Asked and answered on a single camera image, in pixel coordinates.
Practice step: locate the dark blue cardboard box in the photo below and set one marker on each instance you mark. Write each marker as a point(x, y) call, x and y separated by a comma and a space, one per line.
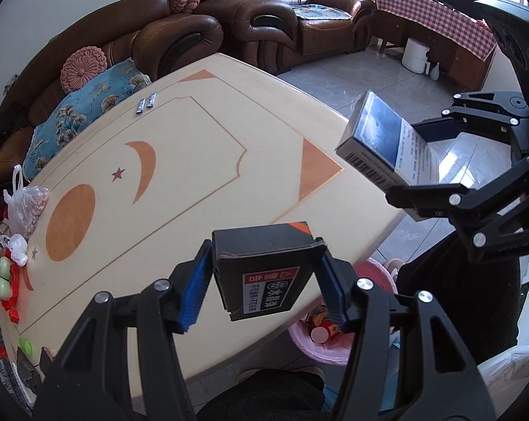
point(374, 131)

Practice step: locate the short brown leather sofa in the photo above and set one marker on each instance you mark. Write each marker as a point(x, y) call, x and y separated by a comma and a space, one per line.
point(264, 22)

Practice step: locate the white air fryer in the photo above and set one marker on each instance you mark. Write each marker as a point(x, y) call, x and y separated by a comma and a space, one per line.
point(415, 56)

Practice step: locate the blue patterned cushion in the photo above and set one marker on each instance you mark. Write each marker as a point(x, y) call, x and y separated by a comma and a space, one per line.
point(71, 114)

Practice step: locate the person's beige right shoe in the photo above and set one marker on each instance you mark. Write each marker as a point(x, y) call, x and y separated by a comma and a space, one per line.
point(394, 269)

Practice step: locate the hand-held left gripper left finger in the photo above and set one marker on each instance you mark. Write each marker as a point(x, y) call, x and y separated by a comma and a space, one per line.
point(194, 287)

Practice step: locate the black cloth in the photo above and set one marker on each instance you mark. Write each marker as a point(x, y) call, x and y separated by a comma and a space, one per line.
point(0, 133)

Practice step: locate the cream wooden table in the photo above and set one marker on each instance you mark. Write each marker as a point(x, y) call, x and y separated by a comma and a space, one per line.
point(194, 149)

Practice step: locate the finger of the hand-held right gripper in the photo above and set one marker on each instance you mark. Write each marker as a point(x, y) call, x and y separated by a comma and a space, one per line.
point(440, 129)
point(440, 197)

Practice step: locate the brown wooden cabinet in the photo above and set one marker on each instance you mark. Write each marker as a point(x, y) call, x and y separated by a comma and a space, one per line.
point(396, 30)

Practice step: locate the long brown leather sofa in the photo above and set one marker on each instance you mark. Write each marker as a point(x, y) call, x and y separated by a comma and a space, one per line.
point(115, 26)

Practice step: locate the silver sachet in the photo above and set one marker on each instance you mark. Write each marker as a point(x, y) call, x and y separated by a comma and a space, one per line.
point(152, 100)
point(141, 104)

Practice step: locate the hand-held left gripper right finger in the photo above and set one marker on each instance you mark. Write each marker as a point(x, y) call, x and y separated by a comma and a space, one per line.
point(334, 291)

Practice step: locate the large pink crochet cushion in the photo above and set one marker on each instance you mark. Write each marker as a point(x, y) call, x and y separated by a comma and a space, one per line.
point(84, 69)

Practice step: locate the green bottle cap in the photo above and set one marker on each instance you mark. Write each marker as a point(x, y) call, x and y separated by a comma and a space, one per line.
point(26, 345)

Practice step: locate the person's right leg black pants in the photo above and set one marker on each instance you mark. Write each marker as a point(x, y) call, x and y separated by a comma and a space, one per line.
point(457, 298)

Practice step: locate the plastic bag of peanuts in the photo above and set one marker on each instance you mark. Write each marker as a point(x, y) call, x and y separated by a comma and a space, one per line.
point(25, 210)

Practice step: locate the black cardboard box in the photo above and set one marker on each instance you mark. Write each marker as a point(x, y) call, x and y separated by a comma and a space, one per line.
point(264, 272)

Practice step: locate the red plastic piece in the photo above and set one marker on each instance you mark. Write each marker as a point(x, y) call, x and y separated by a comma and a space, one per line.
point(16, 294)

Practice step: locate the red checked tablecloth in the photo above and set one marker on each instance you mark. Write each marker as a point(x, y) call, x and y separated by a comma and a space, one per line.
point(440, 17)

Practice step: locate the small white plastic bag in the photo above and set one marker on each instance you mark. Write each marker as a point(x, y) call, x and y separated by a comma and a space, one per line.
point(15, 250)

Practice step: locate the blue patterned seat cover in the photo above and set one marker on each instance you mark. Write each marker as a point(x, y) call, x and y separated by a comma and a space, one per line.
point(321, 12)

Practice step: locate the white plastic sack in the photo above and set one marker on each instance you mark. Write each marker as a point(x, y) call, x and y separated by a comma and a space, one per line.
point(514, 370)

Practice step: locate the colourful snack wrapper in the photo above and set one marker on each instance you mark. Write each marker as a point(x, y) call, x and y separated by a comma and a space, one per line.
point(319, 315)

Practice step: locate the pink plastic bin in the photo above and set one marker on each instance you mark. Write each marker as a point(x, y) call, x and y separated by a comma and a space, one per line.
point(299, 348)

